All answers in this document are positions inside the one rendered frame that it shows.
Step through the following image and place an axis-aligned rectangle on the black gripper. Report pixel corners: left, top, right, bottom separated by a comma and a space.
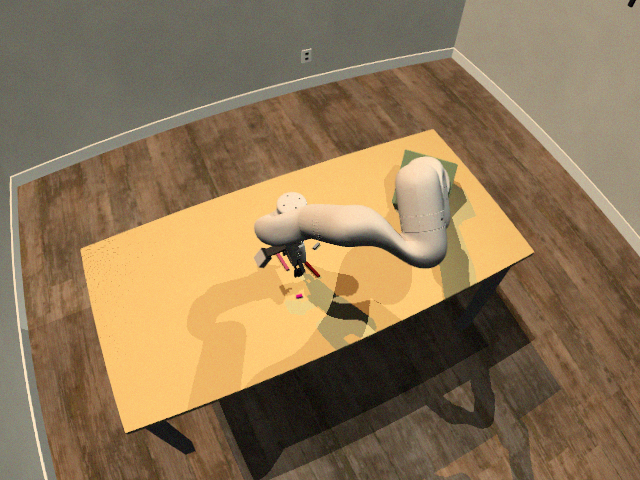
282, 242, 306, 278

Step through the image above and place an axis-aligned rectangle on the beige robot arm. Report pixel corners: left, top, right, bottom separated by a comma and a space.
253, 157, 451, 269

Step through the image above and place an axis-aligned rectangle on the dark red rod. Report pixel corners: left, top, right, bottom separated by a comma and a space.
305, 262, 320, 278

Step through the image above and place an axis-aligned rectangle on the pink rod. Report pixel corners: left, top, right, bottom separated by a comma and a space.
276, 253, 289, 271

